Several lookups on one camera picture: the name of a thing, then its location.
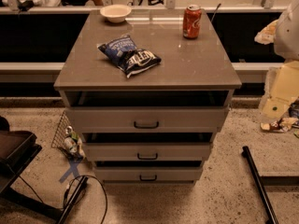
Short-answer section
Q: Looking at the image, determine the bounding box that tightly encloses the grey bottom drawer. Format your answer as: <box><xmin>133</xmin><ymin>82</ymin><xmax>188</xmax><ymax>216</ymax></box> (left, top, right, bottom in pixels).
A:
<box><xmin>93</xmin><ymin>167</ymin><xmax>202</xmax><ymax>182</ymax></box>

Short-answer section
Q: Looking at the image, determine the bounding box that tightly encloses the grey drawer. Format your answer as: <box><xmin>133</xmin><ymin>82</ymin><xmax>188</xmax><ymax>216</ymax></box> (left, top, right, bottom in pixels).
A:
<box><xmin>83</xmin><ymin>143</ymin><xmax>211</xmax><ymax>161</ymax></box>
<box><xmin>93</xmin><ymin>167</ymin><xmax>202</xmax><ymax>182</ymax></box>
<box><xmin>65</xmin><ymin>107</ymin><xmax>228</xmax><ymax>133</ymax></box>

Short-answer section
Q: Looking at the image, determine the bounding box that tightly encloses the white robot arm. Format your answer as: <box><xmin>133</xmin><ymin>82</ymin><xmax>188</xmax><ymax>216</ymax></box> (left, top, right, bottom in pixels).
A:
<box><xmin>254</xmin><ymin>0</ymin><xmax>299</xmax><ymax>119</ymax></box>

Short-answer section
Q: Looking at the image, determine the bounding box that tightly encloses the grey drawer cabinet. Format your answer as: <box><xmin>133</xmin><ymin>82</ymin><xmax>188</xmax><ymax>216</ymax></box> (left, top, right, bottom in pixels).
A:
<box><xmin>54</xmin><ymin>9</ymin><xmax>241</xmax><ymax>170</ymax></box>

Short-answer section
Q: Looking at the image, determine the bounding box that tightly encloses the grey top drawer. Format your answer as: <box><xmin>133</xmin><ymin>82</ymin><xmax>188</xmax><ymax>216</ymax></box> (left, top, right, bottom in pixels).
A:
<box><xmin>65</xmin><ymin>107</ymin><xmax>228</xmax><ymax>133</ymax></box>

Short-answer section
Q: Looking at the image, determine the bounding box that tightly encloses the grey middle drawer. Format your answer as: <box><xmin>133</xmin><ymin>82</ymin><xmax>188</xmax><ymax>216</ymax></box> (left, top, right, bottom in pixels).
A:
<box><xmin>83</xmin><ymin>143</ymin><xmax>211</xmax><ymax>161</ymax></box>

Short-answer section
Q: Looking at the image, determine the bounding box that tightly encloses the blue kettle chips bag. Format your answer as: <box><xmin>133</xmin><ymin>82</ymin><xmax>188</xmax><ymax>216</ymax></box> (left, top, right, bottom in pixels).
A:
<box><xmin>97</xmin><ymin>35</ymin><xmax>162</xmax><ymax>78</ymax></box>

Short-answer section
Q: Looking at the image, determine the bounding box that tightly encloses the white green bottle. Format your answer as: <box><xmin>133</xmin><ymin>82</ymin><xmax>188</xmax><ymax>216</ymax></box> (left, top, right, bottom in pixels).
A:
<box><xmin>64</xmin><ymin>126</ymin><xmax>85</xmax><ymax>158</ymax></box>

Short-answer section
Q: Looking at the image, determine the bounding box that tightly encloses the white bowl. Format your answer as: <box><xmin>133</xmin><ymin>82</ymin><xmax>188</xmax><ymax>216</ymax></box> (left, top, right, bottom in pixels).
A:
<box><xmin>100</xmin><ymin>5</ymin><xmax>132</xmax><ymax>23</ymax></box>

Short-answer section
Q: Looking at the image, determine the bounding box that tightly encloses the orange soda can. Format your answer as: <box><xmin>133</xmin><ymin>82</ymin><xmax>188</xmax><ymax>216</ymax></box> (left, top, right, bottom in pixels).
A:
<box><xmin>183</xmin><ymin>5</ymin><xmax>202</xmax><ymax>39</ymax></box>

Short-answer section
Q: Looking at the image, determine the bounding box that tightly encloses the black bar left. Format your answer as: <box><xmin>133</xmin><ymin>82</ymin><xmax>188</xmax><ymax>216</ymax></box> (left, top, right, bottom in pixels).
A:
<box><xmin>55</xmin><ymin>175</ymin><xmax>88</xmax><ymax>224</ymax></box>

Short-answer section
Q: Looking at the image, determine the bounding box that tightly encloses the brown snack wrapper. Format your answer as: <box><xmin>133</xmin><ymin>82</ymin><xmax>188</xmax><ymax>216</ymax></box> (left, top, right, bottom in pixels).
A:
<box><xmin>260</xmin><ymin>118</ymin><xmax>299</xmax><ymax>133</ymax></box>

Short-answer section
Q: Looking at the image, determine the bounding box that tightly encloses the black stand base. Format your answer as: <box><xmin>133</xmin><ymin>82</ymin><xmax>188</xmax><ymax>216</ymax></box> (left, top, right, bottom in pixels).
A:
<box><xmin>0</xmin><ymin>117</ymin><xmax>62</xmax><ymax>221</ymax></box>

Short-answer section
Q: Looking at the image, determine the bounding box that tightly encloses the blue snack packet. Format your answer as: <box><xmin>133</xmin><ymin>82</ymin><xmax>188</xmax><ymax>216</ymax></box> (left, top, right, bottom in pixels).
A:
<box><xmin>289</xmin><ymin>104</ymin><xmax>299</xmax><ymax>119</ymax></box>

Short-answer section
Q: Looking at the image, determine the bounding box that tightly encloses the black floor bar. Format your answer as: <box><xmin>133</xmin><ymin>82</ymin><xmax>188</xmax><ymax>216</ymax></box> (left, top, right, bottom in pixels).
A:
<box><xmin>242</xmin><ymin>146</ymin><xmax>278</xmax><ymax>224</ymax></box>

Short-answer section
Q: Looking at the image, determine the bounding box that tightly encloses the wire mesh basket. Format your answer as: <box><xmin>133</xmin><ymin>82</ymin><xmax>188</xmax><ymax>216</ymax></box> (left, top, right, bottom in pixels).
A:
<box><xmin>51</xmin><ymin>112</ymin><xmax>70</xmax><ymax>148</ymax></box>

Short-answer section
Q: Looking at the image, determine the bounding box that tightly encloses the black cable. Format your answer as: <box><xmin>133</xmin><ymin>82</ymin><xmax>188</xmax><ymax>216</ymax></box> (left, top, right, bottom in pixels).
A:
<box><xmin>63</xmin><ymin>175</ymin><xmax>108</xmax><ymax>224</ymax></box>

